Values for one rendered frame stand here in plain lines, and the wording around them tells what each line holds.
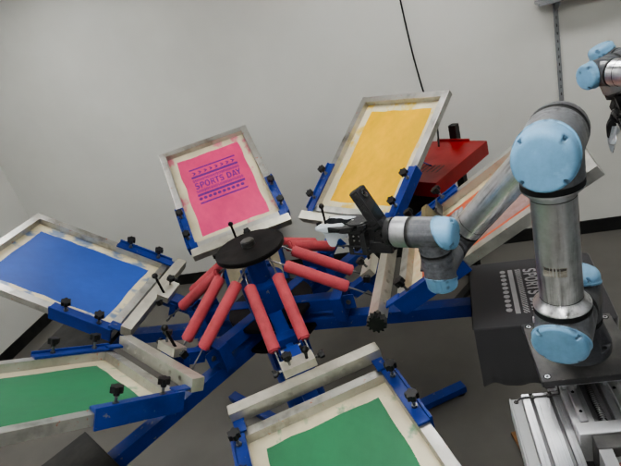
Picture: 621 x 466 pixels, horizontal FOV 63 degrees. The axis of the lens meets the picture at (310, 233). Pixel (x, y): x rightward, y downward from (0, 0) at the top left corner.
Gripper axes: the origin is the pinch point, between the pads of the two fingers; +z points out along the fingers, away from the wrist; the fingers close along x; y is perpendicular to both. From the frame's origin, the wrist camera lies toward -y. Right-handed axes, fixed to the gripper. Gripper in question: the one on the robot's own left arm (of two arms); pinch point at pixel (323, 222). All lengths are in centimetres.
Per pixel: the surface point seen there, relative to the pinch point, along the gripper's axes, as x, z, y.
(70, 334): 11, 189, 71
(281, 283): 38, 55, 42
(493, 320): 65, -20, 64
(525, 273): 97, -25, 60
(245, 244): 43, 74, 27
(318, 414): 4, 22, 72
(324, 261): 61, 48, 42
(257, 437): -11, 37, 73
